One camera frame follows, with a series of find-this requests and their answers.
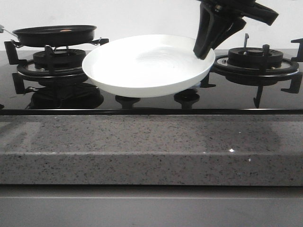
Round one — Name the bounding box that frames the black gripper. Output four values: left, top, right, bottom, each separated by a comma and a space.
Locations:
193, 0, 278, 60

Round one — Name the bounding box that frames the right black pan support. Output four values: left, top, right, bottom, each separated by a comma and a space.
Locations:
210, 33, 303, 108

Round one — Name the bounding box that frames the left black pan support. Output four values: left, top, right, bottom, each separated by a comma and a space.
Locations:
5, 41, 100, 99

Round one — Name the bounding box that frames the right black gas burner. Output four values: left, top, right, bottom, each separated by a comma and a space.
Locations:
227, 47, 284, 69

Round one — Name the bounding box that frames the black pan support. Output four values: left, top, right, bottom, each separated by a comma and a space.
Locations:
5, 41, 100, 99
210, 33, 303, 108

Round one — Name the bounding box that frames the black frying pan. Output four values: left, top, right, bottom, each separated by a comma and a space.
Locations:
11, 25, 97, 47

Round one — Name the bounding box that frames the black gas burner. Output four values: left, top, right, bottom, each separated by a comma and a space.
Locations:
33, 49, 86, 70
227, 47, 284, 69

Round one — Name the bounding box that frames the black glass cooktop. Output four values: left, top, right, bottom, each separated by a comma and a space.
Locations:
0, 51, 303, 115

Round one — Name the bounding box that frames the left black gas burner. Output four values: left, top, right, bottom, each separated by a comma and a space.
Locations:
33, 49, 86, 70

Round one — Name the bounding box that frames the white round plate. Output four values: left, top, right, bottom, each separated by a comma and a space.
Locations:
82, 35, 215, 98

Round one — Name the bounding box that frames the grey cabinet front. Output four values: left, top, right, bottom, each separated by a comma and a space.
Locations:
0, 185, 303, 227

